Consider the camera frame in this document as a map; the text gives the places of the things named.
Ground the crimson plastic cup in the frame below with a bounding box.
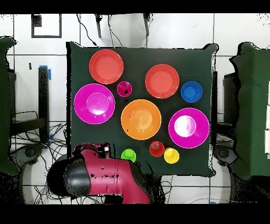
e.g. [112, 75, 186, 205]
[116, 80, 133, 98]

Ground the red shallow bowl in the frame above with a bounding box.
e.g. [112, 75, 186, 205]
[89, 49, 124, 85]
[144, 63, 180, 99]

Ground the orange large bowl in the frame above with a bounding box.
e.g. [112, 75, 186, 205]
[120, 99, 162, 141]

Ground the pink large bowl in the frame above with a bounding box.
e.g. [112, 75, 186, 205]
[168, 107, 210, 150]
[73, 83, 116, 125]

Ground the green plastic cup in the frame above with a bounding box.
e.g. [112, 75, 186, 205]
[120, 148, 137, 163]

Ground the red-orange plastic cup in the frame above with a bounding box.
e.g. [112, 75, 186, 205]
[149, 140, 166, 158]

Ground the dark green tablecloth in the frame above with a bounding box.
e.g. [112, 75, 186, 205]
[66, 41, 219, 178]

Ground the yellow plastic cup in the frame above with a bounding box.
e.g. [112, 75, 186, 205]
[163, 147, 180, 165]

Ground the blue small bowl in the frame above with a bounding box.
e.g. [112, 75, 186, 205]
[180, 80, 204, 104]

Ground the black stand leg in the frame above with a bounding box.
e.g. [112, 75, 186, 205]
[94, 13, 102, 39]
[143, 13, 151, 36]

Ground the blue tape strip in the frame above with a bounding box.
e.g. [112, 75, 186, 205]
[39, 64, 52, 81]

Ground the black box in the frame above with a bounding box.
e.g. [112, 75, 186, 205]
[223, 72, 240, 124]

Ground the green cloth covered table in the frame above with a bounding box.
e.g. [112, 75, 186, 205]
[229, 41, 270, 180]
[0, 35, 21, 176]

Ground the black cable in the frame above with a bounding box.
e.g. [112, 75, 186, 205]
[76, 13, 99, 48]

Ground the tangle of black cables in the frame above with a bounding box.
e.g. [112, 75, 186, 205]
[10, 110, 68, 204]

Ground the black frame stand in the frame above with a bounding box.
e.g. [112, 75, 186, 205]
[9, 66, 50, 144]

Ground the black pedestal foot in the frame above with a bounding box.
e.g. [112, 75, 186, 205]
[9, 143, 45, 166]
[212, 144, 239, 167]

